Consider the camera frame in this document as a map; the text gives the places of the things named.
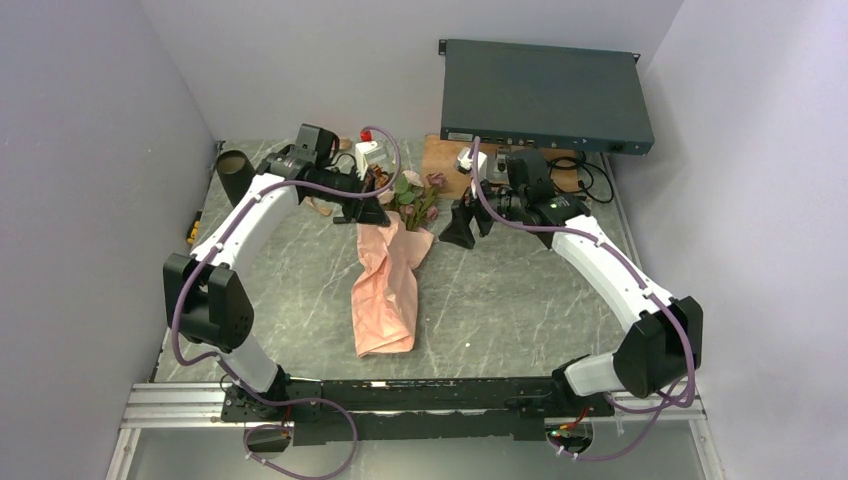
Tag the dark grey network switch box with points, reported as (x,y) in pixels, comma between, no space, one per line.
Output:
(544,96)

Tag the wooden board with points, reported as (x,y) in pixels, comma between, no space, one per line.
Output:
(440,156)

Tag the bunch of artificial flowers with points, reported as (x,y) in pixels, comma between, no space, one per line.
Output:
(413,197)

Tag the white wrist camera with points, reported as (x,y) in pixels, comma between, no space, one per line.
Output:
(464,159)
(368,152)

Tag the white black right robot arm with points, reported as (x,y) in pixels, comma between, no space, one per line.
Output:
(662,332)

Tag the black cylindrical vase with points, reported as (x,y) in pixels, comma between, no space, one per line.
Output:
(235,172)

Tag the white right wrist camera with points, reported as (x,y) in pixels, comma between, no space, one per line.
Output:
(464,159)

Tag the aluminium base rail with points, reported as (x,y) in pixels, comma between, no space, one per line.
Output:
(175,431)

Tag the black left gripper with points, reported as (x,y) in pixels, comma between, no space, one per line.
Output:
(366,210)

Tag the black mounting base plate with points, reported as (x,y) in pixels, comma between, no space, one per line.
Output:
(519,408)

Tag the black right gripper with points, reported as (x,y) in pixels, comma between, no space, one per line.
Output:
(463,211)

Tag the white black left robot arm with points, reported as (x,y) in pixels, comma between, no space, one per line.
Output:
(209,313)

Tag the metal stand bracket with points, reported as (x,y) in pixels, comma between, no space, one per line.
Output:
(500,165)

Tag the brown ribbon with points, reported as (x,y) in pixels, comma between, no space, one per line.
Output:
(341,145)

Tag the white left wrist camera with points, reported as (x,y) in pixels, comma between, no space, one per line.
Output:
(368,152)

